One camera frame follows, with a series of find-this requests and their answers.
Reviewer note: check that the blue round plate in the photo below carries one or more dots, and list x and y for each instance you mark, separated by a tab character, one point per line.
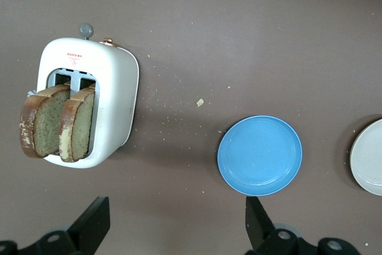
259	155

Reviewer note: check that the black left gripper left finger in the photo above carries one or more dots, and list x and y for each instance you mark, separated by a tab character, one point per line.
89	231

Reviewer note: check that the white two-slot toaster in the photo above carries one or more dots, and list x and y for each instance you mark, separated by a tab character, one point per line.
113	87

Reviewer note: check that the small bread crumb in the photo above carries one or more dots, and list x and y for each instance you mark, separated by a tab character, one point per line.
200	102

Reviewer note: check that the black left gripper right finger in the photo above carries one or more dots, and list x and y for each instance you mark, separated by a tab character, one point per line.
259	231

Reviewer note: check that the beige round plate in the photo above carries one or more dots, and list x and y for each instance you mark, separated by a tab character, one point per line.
370	159

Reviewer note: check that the brown-crusted bread slice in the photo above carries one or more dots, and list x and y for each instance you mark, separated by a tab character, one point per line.
80	123
47	123

